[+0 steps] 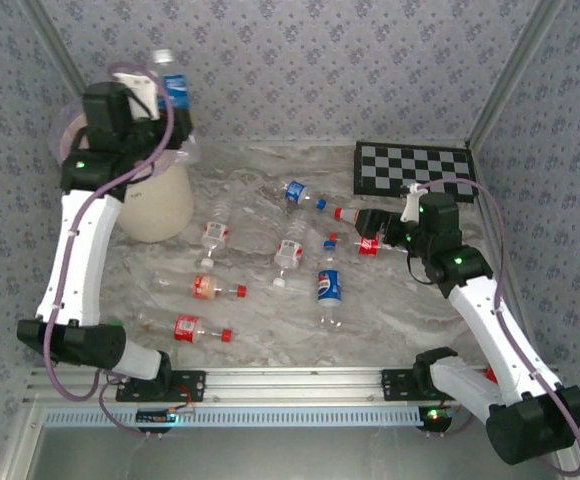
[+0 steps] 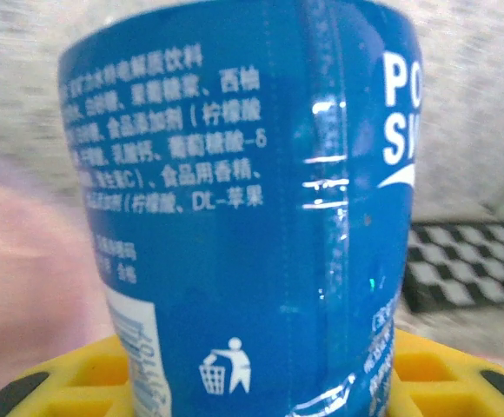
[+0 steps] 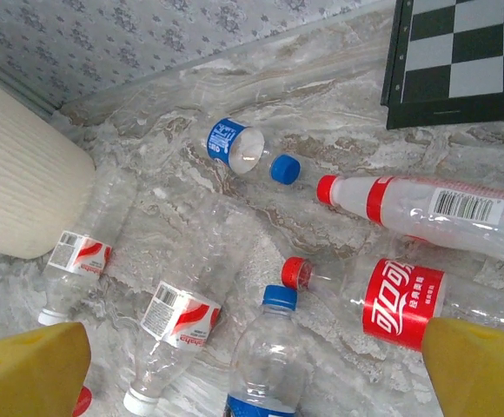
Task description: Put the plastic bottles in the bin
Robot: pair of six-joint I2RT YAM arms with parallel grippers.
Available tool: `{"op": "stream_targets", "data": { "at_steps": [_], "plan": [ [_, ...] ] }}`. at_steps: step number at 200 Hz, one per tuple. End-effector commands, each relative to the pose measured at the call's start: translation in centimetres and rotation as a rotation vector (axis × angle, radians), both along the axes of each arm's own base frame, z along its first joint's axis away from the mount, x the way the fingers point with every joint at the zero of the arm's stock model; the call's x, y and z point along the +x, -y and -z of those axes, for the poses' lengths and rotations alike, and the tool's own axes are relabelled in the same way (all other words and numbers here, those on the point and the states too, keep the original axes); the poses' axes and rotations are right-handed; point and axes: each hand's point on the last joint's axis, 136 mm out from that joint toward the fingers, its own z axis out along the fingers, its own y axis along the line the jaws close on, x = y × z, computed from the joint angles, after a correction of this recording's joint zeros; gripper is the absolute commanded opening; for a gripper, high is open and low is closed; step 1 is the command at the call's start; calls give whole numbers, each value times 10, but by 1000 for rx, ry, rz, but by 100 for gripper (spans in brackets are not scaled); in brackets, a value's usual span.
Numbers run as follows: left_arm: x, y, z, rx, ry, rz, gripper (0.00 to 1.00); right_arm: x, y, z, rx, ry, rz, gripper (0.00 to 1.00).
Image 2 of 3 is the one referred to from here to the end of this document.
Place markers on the black grey checkerboard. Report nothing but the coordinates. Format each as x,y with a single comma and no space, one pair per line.
465,265

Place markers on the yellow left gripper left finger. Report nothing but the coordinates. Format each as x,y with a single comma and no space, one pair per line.
82,382

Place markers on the Pocari Sweat blue-label bottle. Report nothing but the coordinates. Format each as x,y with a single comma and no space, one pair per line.
234,217

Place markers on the pink plastic bin liner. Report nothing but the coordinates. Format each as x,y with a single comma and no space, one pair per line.
26,269

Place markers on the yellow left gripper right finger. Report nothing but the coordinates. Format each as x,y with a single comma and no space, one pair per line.
443,382

